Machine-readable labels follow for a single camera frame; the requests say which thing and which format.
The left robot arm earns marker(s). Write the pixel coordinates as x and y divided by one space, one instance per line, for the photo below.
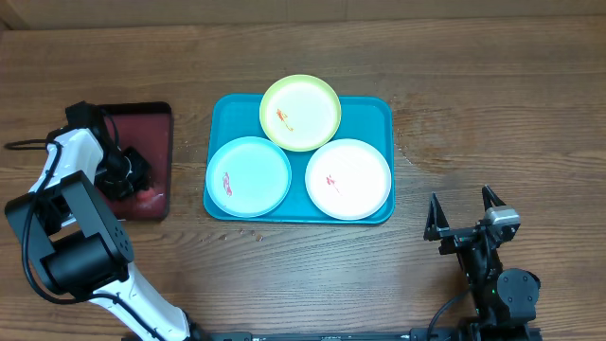
73 247

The light blue plate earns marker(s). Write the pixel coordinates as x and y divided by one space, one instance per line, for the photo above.
248 177

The teal plastic tray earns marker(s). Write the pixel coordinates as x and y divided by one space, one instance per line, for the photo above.
368 119

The white plate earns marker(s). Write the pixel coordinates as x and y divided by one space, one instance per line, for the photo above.
348 179

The green plate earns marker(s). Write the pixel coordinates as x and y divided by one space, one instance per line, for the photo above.
300 113

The black red-lined tray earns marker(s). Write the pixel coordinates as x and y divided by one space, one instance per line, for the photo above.
147 127

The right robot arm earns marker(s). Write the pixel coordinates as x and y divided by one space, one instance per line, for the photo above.
504 299

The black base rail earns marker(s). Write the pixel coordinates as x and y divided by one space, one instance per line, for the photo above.
415 334

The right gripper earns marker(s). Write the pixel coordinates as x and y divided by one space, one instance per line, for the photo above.
454 237

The red sponge with dark scourer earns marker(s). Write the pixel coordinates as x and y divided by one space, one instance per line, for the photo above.
148 196

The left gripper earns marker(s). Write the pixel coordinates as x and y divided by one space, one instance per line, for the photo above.
138 165

